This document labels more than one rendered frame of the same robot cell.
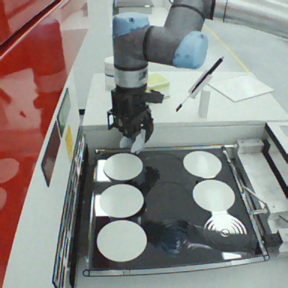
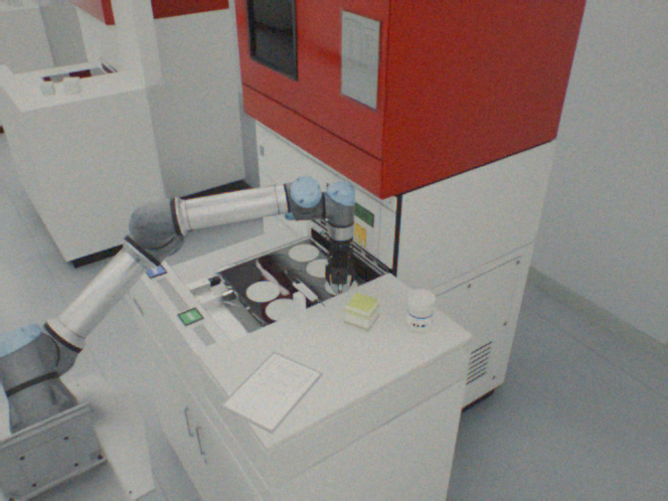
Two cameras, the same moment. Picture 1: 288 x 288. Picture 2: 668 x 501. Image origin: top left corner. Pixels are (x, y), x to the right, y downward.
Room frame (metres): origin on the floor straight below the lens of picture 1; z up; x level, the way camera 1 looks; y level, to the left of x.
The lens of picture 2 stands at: (1.80, -0.74, 2.02)
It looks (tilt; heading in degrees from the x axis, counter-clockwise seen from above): 34 degrees down; 149
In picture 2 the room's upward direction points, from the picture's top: straight up
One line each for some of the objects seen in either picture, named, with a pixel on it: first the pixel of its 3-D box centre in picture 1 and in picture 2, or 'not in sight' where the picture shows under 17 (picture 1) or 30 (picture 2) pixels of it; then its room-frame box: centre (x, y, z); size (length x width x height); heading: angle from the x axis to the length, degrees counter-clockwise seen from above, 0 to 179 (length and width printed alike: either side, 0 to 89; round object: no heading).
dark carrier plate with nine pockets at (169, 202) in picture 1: (168, 198); (293, 279); (0.43, -0.06, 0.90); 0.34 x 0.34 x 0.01; 3
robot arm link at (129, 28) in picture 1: (131, 40); (339, 204); (0.58, 0.03, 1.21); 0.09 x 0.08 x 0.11; 64
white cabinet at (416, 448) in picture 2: not in sight; (284, 417); (0.52, -0.16, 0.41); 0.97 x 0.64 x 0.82; 3
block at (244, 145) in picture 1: (249, 145); not in sight; (0.63, -0.31, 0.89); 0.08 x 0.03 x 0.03; 93
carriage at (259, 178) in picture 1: (266, 193); (220, 322); (0.47, -0.32, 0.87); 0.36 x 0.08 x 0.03; 3
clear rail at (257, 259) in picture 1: (181, 268); (263, 253); (0.25, -0.07, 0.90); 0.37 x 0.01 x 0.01; 93
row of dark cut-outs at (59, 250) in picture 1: (69, 188); (346, 240); (0.41, 0.16, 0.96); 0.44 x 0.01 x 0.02; 3
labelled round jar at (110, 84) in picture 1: (115, 73); (419, 310); (0.87, 0.09, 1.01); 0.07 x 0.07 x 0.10
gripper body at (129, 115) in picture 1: (130, 107); (341, 250); (0.57, 0.03, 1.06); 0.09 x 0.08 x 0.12; 146
